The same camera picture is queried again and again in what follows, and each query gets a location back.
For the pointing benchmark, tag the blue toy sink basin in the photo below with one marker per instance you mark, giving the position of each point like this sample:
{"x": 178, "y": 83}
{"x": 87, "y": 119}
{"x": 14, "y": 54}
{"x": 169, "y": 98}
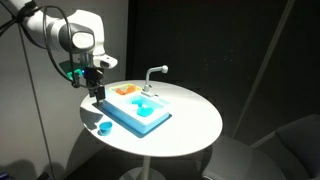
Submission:
{"x": 133, "y": 108}

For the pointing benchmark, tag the grey chair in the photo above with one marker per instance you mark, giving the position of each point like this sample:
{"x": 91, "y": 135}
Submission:
{"x": 291, "y": 152}

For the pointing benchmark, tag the grey toy faucet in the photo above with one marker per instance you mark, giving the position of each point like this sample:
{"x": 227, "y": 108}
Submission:
{"x": 148, "y": 78}

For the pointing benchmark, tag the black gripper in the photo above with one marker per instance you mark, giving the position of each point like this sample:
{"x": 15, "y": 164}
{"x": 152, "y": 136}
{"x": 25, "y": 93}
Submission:
{"x": 93, "y": 76}

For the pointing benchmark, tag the round white table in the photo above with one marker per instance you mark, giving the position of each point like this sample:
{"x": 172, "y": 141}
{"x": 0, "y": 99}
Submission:
{"x": 193, "y": 125}

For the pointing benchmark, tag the green board on wrist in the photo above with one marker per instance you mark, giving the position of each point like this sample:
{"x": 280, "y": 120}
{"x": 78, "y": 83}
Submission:
{"x": 68, "y": 69}

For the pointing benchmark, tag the yellow-green dish rack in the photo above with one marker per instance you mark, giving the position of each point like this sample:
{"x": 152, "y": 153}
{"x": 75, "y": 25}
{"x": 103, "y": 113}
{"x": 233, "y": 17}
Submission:
{"x": 124, "y": 87}

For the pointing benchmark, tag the blue bowl in sink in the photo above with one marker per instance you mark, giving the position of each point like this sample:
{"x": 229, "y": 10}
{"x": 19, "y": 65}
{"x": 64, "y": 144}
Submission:
{"x": 138, "y": 102}

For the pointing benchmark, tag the blue mug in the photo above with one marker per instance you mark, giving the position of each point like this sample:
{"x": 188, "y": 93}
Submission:
{"x": 105, "y": 128}

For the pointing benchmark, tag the blue plate in sink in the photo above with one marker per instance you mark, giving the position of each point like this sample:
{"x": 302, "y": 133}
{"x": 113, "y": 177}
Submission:
{"x": 145, "y": 111}

